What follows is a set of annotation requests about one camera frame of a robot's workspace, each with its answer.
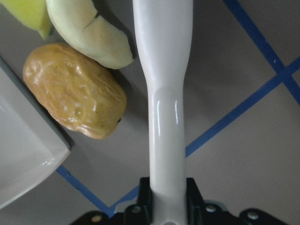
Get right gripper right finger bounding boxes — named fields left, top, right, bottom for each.
left=187, top=178, right=226, bottom=225

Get brown wrinkled potato toy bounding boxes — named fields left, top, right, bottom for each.
left=22, top=43, right=127, bottom=139

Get yellow green fruit chunk toy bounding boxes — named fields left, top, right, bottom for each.
left=0, top=0, right=53, bottom=40

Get beige plastic dustpan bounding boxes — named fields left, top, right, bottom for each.
left=0, top=60, right=72, bottom=208

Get beige hand brush black bristles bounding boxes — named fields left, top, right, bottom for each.
left=133, top=0, right=193, bottom=225

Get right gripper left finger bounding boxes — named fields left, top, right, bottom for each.
left=124, top=177, right=153, bottom=225

